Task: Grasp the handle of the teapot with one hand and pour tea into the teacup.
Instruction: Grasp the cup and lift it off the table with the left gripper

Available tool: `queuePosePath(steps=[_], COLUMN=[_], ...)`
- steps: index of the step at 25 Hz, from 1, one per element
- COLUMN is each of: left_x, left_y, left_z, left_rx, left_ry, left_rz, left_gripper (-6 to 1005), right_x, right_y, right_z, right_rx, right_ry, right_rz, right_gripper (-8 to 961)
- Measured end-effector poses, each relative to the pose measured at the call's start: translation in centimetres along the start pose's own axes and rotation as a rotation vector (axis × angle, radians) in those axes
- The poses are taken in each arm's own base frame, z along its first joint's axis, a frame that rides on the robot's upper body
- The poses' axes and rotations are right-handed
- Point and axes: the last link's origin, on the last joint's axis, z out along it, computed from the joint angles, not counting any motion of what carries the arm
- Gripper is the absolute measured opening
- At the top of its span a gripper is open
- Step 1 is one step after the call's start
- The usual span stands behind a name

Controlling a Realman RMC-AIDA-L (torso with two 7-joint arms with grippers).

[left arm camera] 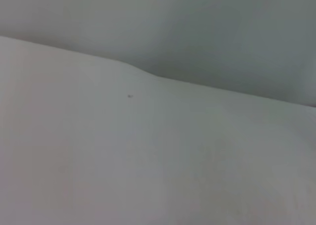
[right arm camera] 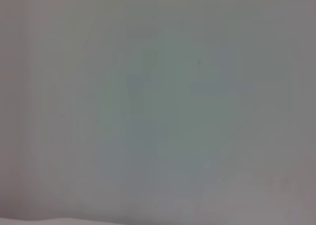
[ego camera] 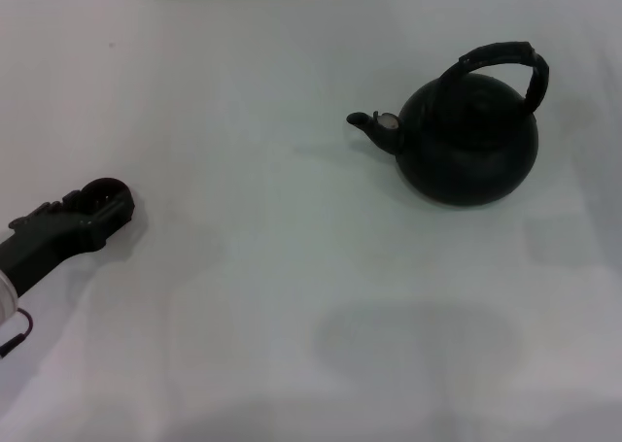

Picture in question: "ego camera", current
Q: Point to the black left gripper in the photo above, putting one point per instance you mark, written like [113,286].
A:
[44,248]

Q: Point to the dark brown teacup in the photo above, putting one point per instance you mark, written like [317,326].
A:
[104,196]

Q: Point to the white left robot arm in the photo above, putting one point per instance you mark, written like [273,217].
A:
[6,298]

